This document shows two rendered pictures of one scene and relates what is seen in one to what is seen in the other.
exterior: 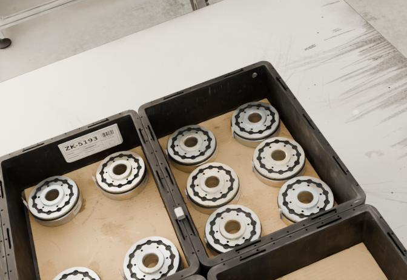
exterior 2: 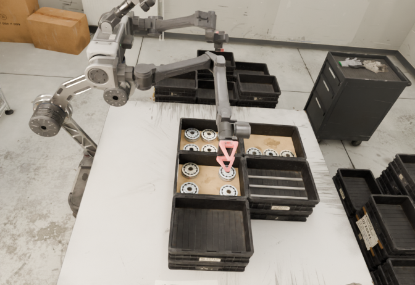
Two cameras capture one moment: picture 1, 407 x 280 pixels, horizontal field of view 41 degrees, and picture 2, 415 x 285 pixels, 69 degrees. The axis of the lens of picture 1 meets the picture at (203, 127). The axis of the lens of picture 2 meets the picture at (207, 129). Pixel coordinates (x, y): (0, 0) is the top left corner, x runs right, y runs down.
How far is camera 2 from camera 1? 149 cm
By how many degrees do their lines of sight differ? 55
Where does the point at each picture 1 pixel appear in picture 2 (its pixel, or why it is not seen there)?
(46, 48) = not seen: outside the picture
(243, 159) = (201, 143)
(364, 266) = not seen: hidden behind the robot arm
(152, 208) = (205, 168)
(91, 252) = (212, 187)
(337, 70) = (167, 116)
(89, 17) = not seen: outside the picture
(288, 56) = (150, 123)
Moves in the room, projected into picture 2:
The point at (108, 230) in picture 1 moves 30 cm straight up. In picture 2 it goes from (207, 181) to (213, 147)
